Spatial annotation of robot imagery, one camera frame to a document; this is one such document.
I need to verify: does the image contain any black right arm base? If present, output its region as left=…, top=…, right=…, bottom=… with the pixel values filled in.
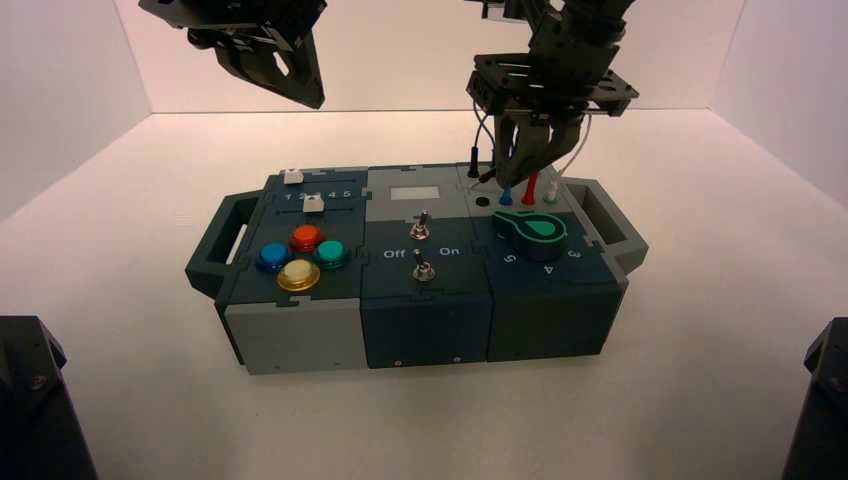
left=781, top=317, right=848, bottom=480

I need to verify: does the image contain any green rotary selector knob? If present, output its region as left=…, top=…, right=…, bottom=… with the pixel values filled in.
left=491, top=210, right=570, bottom=264

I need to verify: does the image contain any white jumper wire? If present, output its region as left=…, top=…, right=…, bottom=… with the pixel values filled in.
left=541, top=112, right=592, bottom=206

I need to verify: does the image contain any black jumper wire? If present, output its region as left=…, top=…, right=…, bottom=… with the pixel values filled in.
left=466, top=109, right=501, bottom=187

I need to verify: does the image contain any small grey display screen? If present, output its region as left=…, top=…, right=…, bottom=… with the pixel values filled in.
left=389, top=186, right=441, bottom=203

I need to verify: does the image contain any teal round push button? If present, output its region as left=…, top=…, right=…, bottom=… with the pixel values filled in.
left=311, top=239, right=352, bottom=271

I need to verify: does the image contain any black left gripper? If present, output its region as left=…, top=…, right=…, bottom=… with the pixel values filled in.
left=138, top=0, right=330, bottom=111

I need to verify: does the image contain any yellow round push button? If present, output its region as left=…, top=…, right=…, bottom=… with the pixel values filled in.
left=276, top=259, right=321, bottom=293

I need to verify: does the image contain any blue jumper wire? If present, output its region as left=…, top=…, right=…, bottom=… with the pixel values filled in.
left=474, top=105, right=517, bottom=207

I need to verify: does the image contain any blue round push button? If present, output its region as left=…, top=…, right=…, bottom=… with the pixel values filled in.
left=255, top=242, right=295, bottom=274

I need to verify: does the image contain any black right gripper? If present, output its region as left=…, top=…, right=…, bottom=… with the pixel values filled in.
left=466, top=11, right=641, bottom=189

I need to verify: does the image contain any grey and teal control box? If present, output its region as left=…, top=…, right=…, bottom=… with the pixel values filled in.
left=185, top=162, right=649, bottom=376

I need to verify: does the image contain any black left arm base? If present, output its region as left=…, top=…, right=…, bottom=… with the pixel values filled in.
left=0, top=315, right=100, bottom=480

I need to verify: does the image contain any orange round push button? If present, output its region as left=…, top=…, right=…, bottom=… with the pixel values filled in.
left=290, top=224, right=326, bottom=254

